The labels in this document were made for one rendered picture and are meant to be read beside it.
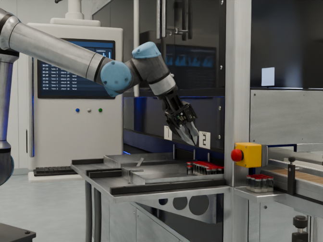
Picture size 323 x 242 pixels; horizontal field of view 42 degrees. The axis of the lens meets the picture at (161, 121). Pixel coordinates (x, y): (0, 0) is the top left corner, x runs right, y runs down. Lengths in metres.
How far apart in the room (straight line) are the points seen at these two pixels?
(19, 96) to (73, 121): 4.55
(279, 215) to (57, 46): 0.94
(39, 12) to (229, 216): 5.81
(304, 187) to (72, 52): 0.76
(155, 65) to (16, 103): 5.60
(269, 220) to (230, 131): 0.35
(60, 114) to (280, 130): 1.17
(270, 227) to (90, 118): 1.13
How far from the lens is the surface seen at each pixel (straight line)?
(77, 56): 1.14
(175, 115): 1.28
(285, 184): 1.37
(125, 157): 1.95
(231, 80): 1.41
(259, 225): 1.52
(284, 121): 1.52
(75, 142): 2.25
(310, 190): 1.29
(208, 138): 1.54
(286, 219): 1.58
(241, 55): 1.41
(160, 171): 1.64
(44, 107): 2.22
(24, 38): 1.18
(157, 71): 1.24
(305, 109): 1.57
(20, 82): 6.76
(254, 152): 1.34
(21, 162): 6.83
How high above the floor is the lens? 1.17
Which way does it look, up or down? 3 degrees down
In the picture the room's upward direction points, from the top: straight up
